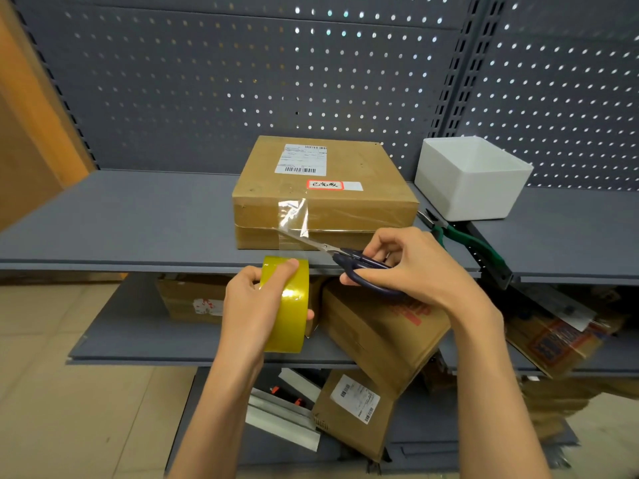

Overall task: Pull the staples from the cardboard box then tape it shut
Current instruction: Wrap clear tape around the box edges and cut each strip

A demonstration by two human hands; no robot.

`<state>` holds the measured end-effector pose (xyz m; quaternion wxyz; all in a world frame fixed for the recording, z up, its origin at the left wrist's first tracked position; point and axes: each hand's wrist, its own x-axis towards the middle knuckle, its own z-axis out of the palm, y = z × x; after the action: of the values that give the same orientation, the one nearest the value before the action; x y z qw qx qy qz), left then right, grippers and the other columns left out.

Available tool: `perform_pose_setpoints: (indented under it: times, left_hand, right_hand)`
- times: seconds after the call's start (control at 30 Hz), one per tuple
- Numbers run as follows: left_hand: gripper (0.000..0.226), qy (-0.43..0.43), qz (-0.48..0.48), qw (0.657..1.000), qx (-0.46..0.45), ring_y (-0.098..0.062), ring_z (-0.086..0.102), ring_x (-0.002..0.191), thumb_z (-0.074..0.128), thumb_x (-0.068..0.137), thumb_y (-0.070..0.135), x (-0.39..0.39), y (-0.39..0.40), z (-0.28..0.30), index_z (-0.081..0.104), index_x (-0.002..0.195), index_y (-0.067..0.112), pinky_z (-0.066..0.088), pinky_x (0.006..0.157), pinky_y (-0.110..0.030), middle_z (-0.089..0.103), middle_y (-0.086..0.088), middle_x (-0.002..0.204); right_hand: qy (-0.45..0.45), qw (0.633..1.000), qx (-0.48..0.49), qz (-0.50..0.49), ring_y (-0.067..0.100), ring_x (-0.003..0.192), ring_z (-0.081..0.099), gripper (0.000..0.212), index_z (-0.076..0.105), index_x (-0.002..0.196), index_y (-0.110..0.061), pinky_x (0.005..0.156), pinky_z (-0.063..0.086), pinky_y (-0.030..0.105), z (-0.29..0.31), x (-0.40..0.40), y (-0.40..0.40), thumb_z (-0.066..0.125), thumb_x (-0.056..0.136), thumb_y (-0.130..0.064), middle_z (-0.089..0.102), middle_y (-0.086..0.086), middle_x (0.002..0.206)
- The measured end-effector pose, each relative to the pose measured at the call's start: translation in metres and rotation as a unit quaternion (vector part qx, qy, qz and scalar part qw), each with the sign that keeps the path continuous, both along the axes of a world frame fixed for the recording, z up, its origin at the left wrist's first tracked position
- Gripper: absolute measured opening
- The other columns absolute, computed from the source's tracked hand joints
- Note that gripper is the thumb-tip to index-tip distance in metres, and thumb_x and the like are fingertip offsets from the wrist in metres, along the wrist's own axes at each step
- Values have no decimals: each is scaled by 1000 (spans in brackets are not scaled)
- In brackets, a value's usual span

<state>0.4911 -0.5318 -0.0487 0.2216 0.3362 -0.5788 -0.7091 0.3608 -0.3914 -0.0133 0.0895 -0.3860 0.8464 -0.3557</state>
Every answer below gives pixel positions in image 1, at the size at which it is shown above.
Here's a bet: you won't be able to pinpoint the grey perforated back panel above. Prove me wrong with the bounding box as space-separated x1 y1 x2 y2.
9 0 480 175
457 0 639 192

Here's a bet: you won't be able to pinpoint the cardboard box torn white sticker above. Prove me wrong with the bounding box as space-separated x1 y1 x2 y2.
155 275 230 325

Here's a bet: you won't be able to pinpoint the green handled needle-nose pliers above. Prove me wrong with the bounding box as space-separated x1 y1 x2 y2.
417 209 515 290

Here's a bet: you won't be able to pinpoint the cardboard box red lettering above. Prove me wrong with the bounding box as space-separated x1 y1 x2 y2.
321 279 453 397

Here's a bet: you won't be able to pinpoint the cardboard box red blue print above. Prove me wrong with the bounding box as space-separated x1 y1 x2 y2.
504 303 628 380

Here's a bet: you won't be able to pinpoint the cardboard box barcode label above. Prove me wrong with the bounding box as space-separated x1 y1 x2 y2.
312 369 398 464

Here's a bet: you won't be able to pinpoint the person's left hand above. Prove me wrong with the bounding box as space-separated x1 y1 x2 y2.
218 257 316 371

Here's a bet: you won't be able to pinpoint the white flat strips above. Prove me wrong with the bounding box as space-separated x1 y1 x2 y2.
244 367 323 452

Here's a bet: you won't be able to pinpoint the black scissors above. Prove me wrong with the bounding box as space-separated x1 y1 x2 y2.
274 226 405 297

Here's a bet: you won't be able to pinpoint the brown wooden panel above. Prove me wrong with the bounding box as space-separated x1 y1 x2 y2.
0 0 96 233

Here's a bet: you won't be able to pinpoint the yellow tape roll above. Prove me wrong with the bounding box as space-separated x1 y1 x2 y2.
258 198 310 354

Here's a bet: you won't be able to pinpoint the white plastic bin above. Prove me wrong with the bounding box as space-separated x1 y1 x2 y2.
414 136 535 222

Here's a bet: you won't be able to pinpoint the person's right hand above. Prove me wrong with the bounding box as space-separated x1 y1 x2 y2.
339 226 503 334

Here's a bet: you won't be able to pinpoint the grey slotted upright post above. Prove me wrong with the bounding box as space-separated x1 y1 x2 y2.
7 0 101 171
427 0 508 139

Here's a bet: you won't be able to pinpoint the brown cardboard box white labels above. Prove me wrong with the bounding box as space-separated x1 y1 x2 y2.
232 135 420 251

